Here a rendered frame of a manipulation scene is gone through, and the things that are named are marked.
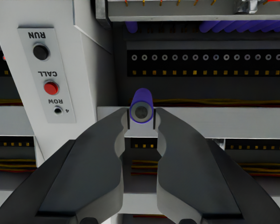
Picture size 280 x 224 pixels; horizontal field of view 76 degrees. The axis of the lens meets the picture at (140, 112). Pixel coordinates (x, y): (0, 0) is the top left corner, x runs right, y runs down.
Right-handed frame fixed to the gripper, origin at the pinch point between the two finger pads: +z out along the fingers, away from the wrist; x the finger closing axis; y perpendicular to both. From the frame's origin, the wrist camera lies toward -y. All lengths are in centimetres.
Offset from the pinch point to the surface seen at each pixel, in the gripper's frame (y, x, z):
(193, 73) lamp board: 5.1, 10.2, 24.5
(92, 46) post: -2.1, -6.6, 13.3
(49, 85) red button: 1.6, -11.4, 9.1
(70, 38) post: -3.7, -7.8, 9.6
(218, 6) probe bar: -6.5, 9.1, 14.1
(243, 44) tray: -0.3, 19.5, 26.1
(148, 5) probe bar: -6.7, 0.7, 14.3
